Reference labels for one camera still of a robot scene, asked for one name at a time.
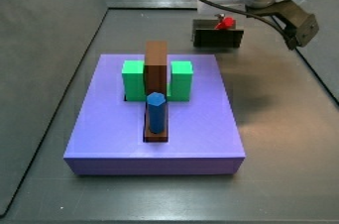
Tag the black slotted holder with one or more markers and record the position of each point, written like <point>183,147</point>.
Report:
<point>208,37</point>

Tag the green U-shaped block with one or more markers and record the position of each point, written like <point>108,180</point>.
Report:
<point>178,86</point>

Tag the brown T-shaped block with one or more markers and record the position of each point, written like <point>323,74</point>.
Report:
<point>155,80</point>

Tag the purple base board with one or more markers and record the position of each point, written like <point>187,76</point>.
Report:
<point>204,144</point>

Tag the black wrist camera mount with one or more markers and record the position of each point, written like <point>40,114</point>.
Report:
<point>301,25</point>

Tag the blue hexagonal peg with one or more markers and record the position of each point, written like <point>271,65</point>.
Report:
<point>156,105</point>

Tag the red peg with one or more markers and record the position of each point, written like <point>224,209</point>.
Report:
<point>226,23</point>

